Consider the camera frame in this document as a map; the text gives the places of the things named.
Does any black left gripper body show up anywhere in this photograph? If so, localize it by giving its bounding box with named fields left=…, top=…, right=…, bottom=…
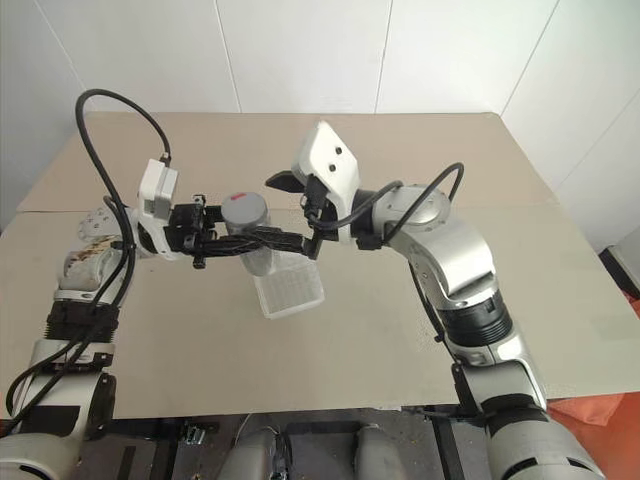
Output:
left=166, top=192, right=225, bottom=271

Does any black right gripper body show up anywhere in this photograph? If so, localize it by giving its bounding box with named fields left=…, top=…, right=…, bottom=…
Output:
left=299, top=173, right=341, bottom=232

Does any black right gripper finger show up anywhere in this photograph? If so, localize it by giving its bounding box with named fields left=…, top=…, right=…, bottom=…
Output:
left=254, top=226, right=325, bottom=262
left=264, top=169, right=307, bottom=195

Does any grey jar with red lid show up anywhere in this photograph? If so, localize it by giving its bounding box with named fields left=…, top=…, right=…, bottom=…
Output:
left=220, top=191, right=272, bottom=237

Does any clear plastic jar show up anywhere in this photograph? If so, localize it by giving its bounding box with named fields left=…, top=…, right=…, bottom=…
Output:
left=238, top=230, right=282, bottom=278

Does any clear plastic box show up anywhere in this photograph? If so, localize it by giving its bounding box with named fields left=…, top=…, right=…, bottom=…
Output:
left=253, top=258, right=327, bottom=320

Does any grey rounded shape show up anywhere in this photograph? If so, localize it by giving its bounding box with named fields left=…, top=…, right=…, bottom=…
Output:
left=353, top=422, right=399, bottom=480

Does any orange sheet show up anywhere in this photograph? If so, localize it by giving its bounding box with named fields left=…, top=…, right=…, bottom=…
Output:
left=546, top=391, right=640, bottom=455

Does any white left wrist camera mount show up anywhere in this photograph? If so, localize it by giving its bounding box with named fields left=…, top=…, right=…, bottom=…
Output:
left=138, top=158, right=180, bottom=222

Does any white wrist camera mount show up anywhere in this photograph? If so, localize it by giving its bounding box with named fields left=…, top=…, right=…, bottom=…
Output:
left=291, top=119, right=362, bottom=222
left=138, top=158, right=180, bottom=222

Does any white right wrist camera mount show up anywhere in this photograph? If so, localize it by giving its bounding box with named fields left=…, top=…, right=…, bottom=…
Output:
left=291, top=119, right=362, bottom=222

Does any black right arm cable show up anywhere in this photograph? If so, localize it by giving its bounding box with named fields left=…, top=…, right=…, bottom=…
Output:
left=299, top=161, right=466, bottom=250

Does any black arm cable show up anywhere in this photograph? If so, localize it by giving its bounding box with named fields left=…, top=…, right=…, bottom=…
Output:
left=299, top=161, right=466, bottom=250
left=0, top=88, right=173, bottom=437

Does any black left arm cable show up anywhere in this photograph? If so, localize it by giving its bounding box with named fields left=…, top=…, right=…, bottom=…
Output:
left=0, top=88, right=173, bottom=437

